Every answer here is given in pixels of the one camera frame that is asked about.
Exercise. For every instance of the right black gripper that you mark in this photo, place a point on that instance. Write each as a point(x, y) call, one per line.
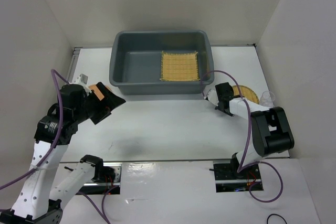
point(219, 108)

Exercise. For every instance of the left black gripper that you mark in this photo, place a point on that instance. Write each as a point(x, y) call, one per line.
point(111, 101)

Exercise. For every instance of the green-rimmed round bamboo tray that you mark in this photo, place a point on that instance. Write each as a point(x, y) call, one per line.
point(246, 92)

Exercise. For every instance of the orange round woven tray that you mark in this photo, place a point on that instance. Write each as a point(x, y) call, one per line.
point(94, 88)

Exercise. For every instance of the square bamboo mat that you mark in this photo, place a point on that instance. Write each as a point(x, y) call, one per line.
point(179, 67)

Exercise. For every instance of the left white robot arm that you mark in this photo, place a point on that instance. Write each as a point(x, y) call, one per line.
point(39, 201)

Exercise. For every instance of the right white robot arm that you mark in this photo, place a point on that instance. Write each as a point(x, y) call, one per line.
point(269, 131)

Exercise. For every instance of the grey plastic bin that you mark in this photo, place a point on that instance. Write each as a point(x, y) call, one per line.
point(136, 59)

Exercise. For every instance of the far clear plastic cup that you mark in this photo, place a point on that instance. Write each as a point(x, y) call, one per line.
point(267, 99)

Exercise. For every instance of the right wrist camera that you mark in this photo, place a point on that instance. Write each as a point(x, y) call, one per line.
point(212, 97)

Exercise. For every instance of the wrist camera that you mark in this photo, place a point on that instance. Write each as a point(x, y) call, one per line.
point(82, 79)
point(212, 97)

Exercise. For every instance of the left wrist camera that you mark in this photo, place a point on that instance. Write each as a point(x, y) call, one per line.
point(82, 79)

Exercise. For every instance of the aluminium frame rail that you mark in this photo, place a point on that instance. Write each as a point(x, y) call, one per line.
point(74, 59)

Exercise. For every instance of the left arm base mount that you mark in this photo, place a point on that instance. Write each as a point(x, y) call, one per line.
point(110, 179)

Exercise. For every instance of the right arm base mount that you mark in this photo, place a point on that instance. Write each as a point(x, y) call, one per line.
point(228, 181)

